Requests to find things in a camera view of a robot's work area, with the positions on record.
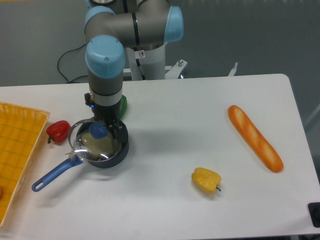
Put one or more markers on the yellow bell pepper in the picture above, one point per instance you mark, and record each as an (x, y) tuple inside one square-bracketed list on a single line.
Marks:
[(206, 180)]

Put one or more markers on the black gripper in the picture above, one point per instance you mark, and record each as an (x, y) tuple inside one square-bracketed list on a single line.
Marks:
[(108, 114)]

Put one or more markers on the glass lid blue knob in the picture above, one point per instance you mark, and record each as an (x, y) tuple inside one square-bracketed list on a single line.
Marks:
[(98, 130)]

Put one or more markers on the white metal bracket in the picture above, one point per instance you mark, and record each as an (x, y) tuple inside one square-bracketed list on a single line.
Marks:
[(233, 70)]

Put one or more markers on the green bell pepper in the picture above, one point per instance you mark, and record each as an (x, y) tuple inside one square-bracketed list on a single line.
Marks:
[(123, 107)]

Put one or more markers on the dark blue saucepan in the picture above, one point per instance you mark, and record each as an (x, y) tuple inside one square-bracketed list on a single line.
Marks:
[(74, 160)]

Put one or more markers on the black corner device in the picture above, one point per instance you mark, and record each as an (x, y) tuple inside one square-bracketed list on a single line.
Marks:
[(314, 211)]

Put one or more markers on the bread slice in pot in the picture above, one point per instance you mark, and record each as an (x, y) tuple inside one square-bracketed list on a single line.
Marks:
[(100, 149)]

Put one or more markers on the orange baguette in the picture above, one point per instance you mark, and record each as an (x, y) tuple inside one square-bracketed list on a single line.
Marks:
[(255, 140)]

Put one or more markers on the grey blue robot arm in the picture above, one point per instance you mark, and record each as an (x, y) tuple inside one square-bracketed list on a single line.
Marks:
[(137, 32)]

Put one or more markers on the red bell pepper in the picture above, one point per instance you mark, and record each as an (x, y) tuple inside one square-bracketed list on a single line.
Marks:
[(58, 132)]

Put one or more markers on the yellow woven basket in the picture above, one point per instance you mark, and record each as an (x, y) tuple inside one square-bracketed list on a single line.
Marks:
[(20, 130)]

